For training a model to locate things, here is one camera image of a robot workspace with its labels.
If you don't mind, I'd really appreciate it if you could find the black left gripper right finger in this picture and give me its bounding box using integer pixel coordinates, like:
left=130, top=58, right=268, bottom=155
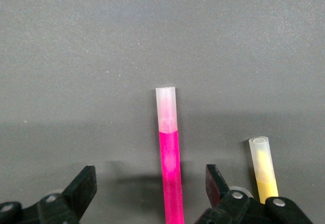
left=194, top=164, right=255, bottom=224

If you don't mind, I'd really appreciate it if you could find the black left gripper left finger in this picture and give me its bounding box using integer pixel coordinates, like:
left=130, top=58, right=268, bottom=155
left=37, top=165, right=98, bottom=224

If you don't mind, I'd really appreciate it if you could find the pink marker with clear cap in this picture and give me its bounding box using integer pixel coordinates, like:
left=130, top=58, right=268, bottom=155
left=155, top=86, right=185, bottom=224

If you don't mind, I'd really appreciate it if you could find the yellow marker with clear cap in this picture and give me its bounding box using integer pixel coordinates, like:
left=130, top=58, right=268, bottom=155
left=248, top=137, right=279, bottom=204

